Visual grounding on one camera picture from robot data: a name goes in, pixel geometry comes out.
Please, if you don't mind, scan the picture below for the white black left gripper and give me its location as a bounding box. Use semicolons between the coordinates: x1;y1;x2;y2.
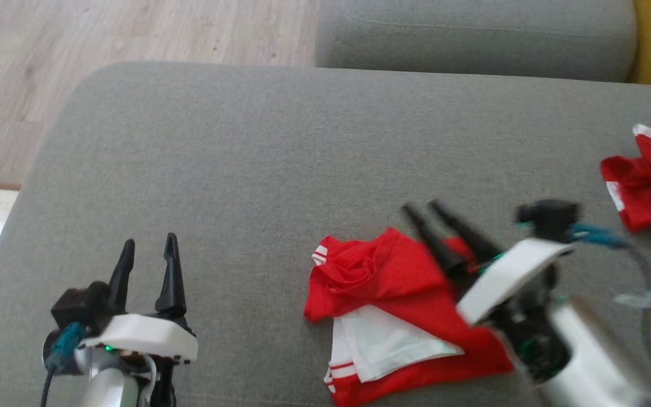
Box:
80;232;199;365

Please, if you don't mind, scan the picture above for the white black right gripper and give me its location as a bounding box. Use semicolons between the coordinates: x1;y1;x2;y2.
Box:
400;198;575;327

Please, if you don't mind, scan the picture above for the red white basketball jersey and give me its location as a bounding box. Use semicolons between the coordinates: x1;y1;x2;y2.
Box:
303;226;516;407

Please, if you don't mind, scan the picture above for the red shorts white stripe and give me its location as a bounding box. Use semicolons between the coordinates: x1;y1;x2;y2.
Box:
600;123;651;261

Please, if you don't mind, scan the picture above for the large grey sofa seat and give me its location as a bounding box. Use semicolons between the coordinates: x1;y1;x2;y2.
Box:
0;61;651;407

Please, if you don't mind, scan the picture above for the small grey sofa seat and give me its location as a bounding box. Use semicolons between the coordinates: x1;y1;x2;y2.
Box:
315;0;639;84

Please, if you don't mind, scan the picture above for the teal left cable connector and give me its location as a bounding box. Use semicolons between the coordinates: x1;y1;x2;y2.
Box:
47;322;87;372

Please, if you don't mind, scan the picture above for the teal cable connector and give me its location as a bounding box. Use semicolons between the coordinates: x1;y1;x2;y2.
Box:
47;322;87;372
570;223;630;250

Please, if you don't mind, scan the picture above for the teal right cable connector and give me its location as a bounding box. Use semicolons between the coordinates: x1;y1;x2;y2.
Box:
570;223;630;250

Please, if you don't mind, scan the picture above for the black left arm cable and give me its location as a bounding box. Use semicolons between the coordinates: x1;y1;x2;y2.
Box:
39;366;59;407

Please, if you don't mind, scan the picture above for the grey right arm cable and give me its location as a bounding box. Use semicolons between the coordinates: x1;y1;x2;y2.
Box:
618;243;651;407

